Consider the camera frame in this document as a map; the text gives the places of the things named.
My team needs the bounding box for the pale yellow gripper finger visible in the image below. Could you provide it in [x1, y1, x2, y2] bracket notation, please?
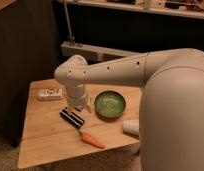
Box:
[86, 104, 92, 113]

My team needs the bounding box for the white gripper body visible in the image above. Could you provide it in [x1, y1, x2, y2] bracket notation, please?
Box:
[66, 87, 88, 111]

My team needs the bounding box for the black striped rectangular bar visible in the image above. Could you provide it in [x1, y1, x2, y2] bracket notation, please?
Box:
[59, 108, 84, 129]

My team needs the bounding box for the green ceramic bowl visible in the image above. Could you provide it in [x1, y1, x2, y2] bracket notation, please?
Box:
[94, 91, 126, 118]

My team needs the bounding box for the white paper cup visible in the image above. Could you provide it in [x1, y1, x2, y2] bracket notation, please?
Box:
[123, 120, 139, 135]

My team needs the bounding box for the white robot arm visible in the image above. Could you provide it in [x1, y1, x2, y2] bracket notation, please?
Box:
[54, 48, 204, 171]

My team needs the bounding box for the clear plastic bottle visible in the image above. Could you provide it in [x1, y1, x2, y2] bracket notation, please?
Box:
[38, 88, 63, 101]

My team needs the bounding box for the orange toy carrot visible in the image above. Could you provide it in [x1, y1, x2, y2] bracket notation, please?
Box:
[79, 131, 105, 149]

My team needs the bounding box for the upper wooden shelf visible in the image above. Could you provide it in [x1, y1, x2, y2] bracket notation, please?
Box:
[57, 0, 204, 19]

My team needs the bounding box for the metal shelf rail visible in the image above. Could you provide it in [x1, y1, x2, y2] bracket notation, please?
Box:
[61, 41, 137, 62]

